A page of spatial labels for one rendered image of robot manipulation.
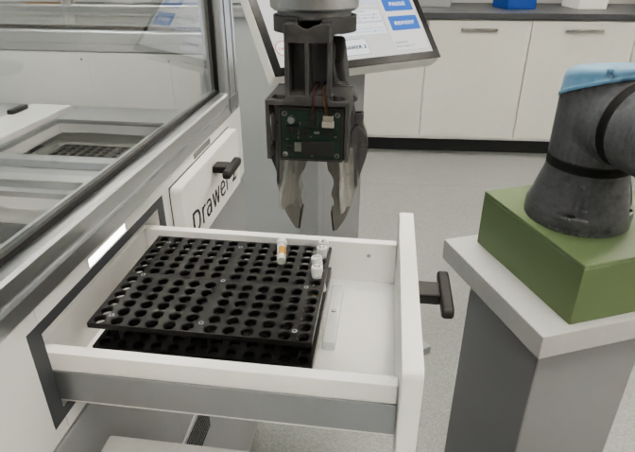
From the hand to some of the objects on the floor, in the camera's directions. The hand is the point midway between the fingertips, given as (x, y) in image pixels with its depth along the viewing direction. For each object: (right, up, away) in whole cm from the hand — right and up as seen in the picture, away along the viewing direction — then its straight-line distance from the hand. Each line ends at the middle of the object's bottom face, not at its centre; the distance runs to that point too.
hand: (317, 214), depth 55 cm
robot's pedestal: (+40, -77, +64) cm, 108 cm away
